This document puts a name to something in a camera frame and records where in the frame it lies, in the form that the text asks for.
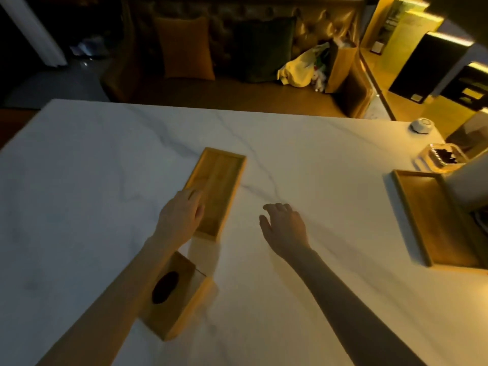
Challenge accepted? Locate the black box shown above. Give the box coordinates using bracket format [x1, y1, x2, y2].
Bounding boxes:
[388, 31, 474, 104]

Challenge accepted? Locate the white pillar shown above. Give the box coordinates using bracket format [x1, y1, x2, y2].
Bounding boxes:
[0, 0, 68, 68]

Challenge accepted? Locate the white round gadget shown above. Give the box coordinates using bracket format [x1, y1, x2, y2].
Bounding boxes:
[409, 117, 435, 133]

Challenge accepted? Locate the small wooden tray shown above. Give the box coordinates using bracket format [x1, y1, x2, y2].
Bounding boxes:
[183, 147, 247, 243]

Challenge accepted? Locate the person's right forearm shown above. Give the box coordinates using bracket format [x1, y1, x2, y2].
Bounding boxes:
[280, 246, 428, 366]

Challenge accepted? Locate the white cylindrical appliance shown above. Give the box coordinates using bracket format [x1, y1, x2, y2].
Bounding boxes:
[443, 151, 488, 214]

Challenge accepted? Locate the person's right hand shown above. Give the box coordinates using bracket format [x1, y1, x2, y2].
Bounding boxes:
[259, 203, 312, 260]

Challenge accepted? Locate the wooden tissue box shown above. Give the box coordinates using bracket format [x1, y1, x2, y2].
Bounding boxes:
[140, 251, 215, 342]

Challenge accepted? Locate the black shelf unit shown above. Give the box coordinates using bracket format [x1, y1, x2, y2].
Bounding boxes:
[441, 62, 488, 112]

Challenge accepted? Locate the dark green cushion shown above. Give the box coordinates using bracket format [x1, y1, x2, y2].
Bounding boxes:
[232, 17, 298, 84]

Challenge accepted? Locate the large wooden tray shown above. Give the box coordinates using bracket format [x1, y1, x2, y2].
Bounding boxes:
[392, 169, 488, 269]

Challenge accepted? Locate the yellow plastic bag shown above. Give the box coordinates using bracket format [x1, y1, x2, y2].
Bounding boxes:
[277, 42, 331, 93]

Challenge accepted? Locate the brown paper bag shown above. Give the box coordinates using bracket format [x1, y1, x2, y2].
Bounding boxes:
[324, 36, 360, 94]

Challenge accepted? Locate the yellow box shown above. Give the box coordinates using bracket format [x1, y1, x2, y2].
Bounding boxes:
[380, 0, 445, 80]

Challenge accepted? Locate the orange cushion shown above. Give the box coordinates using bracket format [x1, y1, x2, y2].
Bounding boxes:
[154, 16, 216, 81]

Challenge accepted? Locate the person's left forearm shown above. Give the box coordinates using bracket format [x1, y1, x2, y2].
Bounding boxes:
[35, 235, 180, 366]

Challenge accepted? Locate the brown leather sofa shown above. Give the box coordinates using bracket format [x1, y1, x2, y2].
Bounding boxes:
[100, 0, 375, 119]

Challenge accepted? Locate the person's left hand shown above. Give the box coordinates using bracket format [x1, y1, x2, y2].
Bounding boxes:
[152, 188, 206, 249]

